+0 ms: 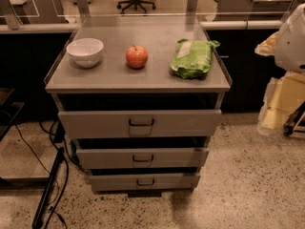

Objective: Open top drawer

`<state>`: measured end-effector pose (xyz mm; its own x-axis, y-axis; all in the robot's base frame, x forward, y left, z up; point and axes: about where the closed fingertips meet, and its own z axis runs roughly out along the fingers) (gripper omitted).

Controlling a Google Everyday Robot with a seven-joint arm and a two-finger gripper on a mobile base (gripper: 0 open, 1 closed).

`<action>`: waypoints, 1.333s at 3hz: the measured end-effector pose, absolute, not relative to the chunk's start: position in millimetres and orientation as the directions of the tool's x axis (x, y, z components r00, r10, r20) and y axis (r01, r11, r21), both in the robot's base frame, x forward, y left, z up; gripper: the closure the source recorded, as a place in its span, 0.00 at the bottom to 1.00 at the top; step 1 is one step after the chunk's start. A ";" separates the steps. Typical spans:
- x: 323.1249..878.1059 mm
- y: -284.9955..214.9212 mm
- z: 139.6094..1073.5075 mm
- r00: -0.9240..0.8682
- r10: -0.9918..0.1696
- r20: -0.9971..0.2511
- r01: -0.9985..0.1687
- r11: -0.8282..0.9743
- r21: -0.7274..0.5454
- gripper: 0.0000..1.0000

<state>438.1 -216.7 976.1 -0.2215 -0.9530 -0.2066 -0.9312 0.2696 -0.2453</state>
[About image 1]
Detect grey top drawer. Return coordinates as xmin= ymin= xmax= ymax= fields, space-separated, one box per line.
xmin=59 ymin=110 xmax=221 ymax=139

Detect grey drawer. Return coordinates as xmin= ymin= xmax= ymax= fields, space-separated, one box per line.
xmin=89 ymin=173 xmax=200 ymax=192
xmin=76 ymin=148 xmax=209 ymax=169
xmin=59 ymin=110 xmax=221 ymax=139

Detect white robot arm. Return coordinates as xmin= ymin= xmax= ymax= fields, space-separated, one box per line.
xmin=254 ymin=4 xmax=305 ymax=135

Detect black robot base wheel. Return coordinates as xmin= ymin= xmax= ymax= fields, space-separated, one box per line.
xmin=284 ymin=125 xmax=294 ymax=136

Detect grey drawer cabinet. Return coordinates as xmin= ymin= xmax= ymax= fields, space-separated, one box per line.
xmin=44 ymin=14 xmax=233 ymax=198

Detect grey middle drawer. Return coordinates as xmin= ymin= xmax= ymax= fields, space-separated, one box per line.
xmin=76 ymin=148 xmax=209 ymax=169

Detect grey bottom drawer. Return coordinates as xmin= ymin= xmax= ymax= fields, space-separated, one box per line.
xmin=89 ymin=173 xmax=200 ymax=192

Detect green snack bag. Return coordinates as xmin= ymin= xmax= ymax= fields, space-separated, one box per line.
xmin=170 ymin=39 xmax=220 ymax=79

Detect red apple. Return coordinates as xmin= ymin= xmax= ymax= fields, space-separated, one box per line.
xmin=126 ymin=45 xmax=148 ymax=69

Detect white ceramic bowl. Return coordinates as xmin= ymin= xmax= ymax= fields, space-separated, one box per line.
xmin=66 ymin=38 xmax=104 ymax=69

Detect black bar on floor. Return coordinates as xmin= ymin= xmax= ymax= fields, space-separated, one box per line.
xmin=31 ymin=148 xmax=64 ymax=229

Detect dark side table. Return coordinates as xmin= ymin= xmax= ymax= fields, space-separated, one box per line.
xmin=0 ymin=88 xmax=25 ymax=141

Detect clear acrylic barrier panel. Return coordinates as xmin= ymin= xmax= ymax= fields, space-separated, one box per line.
xmin=0 ymin=0 xmax=305 ymax=19

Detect white horizontal rail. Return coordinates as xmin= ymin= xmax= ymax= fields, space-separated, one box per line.
xmin=200 ymin=20 xmax=282 ymax=31

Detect black floor cable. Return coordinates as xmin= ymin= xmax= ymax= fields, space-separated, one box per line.
xmin=13 ymin=121 xmax=80 ymax=229

